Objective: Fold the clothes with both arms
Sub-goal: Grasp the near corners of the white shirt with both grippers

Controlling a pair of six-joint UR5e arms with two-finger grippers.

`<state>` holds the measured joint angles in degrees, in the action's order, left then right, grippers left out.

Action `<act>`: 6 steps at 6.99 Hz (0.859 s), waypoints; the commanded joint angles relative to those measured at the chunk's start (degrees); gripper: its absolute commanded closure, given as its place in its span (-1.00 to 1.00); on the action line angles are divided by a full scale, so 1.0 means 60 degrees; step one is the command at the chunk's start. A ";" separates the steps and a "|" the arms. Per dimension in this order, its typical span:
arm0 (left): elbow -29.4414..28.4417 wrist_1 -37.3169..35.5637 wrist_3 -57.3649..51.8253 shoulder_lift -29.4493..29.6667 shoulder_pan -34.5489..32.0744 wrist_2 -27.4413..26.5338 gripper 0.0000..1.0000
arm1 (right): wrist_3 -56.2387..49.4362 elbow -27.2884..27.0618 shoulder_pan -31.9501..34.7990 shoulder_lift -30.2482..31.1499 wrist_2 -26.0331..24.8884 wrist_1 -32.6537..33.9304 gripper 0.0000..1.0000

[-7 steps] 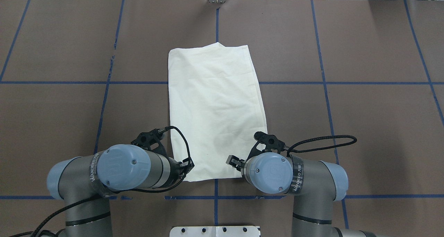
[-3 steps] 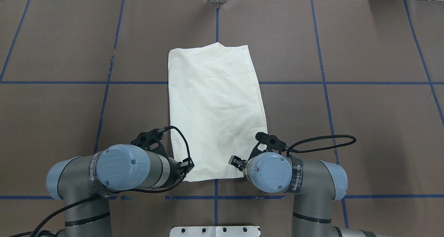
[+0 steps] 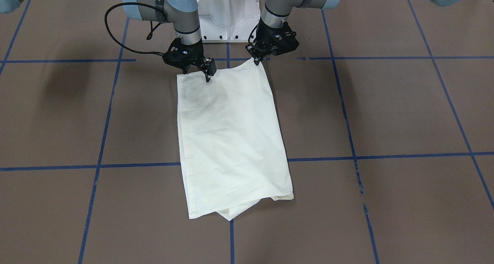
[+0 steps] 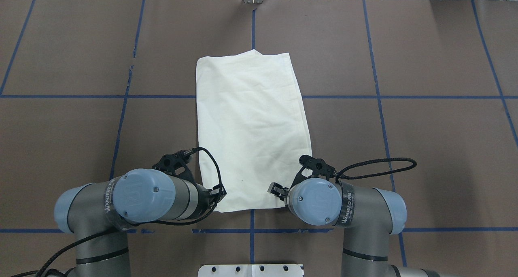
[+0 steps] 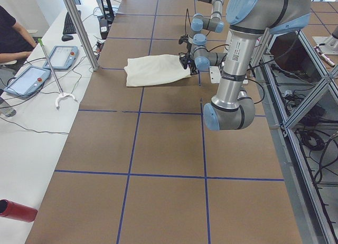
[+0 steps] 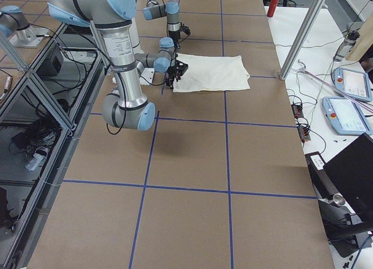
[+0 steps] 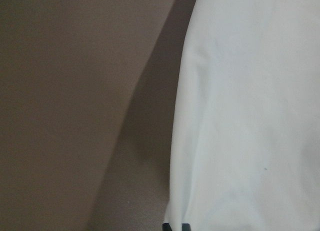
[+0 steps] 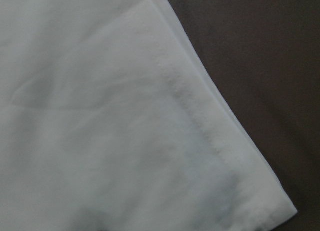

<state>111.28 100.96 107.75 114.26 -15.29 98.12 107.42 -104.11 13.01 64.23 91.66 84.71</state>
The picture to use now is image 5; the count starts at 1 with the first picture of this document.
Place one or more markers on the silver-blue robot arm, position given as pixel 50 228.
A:
pixel 212 23
pixel 231 108

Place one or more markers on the metal reacher grabber stick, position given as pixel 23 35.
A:
pixel 62 94

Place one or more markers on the seated person dark shirt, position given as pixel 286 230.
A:
pixel 16 42

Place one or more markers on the aluminium frame post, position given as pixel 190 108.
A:
pixel 81 32

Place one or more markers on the teach pendant tablet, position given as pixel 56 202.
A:
pixel 62 57
pixel 28 82

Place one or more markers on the red water bottle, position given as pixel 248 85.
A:
pixel 16 211

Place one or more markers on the black keyboard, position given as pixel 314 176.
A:
pixel 69 27

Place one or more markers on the black power adapter box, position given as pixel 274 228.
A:
pixel 104 28

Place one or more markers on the near teach pendant tablet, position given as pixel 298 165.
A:
pixel 28 82

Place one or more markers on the cream long-sleeve cat shirt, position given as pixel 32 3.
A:
pixel 154 70

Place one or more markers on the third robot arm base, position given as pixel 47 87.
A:
pixel 327 44

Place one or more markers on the black computer mouse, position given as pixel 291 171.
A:
pixel 66 37

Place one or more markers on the clear plastic bottle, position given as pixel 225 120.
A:
pixel 6 109

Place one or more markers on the far teach pendant tablet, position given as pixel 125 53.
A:
pixel 62 57

